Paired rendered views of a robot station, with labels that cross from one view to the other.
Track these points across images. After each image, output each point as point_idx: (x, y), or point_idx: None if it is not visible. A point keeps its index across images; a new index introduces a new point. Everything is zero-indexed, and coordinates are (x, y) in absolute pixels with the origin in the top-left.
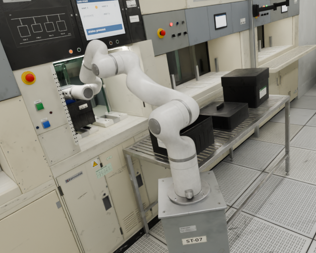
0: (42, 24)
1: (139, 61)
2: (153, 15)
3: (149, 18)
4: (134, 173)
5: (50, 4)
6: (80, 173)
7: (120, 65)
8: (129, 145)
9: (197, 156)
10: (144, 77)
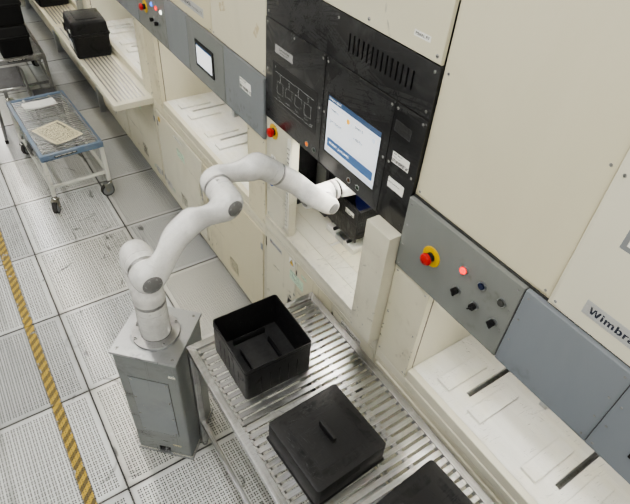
0: (293, 95)
1: (210, 212)
2: (430, 216)
3: (420, 213)
4: (307, 325)
5: (305, 80)
6: (279, 250)
7: (207, 195)
8: (318, 300)
9: (219, 364)
10: (174, 221)
